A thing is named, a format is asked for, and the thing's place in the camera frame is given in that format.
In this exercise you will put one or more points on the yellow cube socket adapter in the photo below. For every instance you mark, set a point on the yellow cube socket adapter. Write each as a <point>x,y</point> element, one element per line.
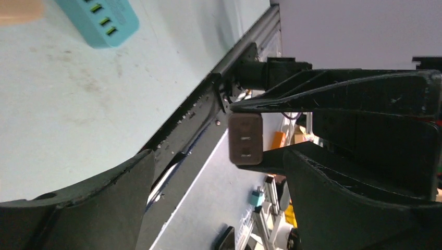
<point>20,11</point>

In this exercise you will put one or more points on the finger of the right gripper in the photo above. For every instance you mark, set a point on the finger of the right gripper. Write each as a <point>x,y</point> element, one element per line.
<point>278,161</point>
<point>385,92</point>

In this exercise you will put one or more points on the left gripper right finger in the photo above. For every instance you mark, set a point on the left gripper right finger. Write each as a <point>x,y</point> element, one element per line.
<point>340,206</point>

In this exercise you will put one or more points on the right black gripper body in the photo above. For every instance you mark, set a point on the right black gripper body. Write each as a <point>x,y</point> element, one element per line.
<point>405,152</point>

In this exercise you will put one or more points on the teal power strip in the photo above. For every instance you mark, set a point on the teal power strip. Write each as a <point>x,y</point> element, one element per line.
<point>102,23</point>

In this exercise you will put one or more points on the black front rail frame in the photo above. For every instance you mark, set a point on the black front rail frame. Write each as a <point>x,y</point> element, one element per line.
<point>172,141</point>

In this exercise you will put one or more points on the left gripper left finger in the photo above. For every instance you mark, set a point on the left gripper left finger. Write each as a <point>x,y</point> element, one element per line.
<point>102,212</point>

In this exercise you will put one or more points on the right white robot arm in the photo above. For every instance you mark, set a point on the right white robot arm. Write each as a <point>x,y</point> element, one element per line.
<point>266,75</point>

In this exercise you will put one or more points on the small pink plug adapter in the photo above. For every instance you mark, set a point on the small pink plug adapter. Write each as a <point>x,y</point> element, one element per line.
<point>245,138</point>

